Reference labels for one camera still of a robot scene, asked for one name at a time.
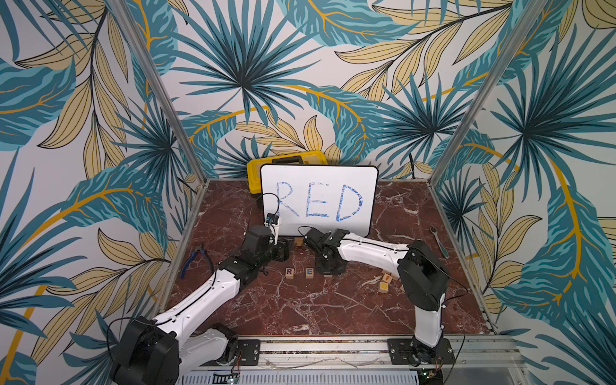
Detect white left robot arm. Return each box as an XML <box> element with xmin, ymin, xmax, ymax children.
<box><xmin>109</xmin><ymin>225</ymin><xmax>289</xmax><ymax>384</ymax></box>

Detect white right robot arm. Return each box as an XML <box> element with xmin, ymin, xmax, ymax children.
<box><xmin>303</xmin><ymin>228</ymin><xmax>455</xmax><ymax>367</ymax></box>

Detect whiteboard with RED text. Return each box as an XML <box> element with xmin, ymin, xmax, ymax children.
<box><xmin>260</xmin><ymin>165</ymin><xmax>379</xmax><ymax>237</ymax></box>

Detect aluminium front rail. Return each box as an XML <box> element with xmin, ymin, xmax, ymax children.
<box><xmin>111</xmin><ymin>335</ymin><xmax>530</xmax><ymax>385</ymax></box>

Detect blue handled pliers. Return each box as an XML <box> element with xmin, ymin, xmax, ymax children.
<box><xmin>179</xmin><ymin>246</ymin><xmax>215</xmax><ymax>279</ymax></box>

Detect wooden block yellow O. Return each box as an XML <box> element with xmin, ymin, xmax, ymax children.
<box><xmin>378</xmin><ymin>282</ymin><xmax>389</xmax><ymax>294</ymax></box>

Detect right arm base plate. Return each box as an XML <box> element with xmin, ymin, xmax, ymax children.
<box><xmin>387</xmin><ymin>337</ymin><xmax>456</xmax><ymax>367</ymax></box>

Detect yellow plastic case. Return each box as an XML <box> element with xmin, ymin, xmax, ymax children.
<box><xmin>246</xmin><ymin>150</ymin><xmax>329</xmax><ymax>196</ymax></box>

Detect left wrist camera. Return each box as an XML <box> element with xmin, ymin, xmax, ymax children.
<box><xmin>264</xmin><ymin>213</ymin><xmax>279</xmax><ymax>245</ymax></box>

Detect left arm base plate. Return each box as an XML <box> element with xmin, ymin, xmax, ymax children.
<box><xmin>213</xmin><ymin>339</ymin><xmax>261</xmax><ymax>367</ymax></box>

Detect teal handled ratchet wrench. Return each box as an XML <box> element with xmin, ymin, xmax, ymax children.
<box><xmin>430</xmin><ymin>226</ymin><xmax>450</xmax><ymax>259</ymax></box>

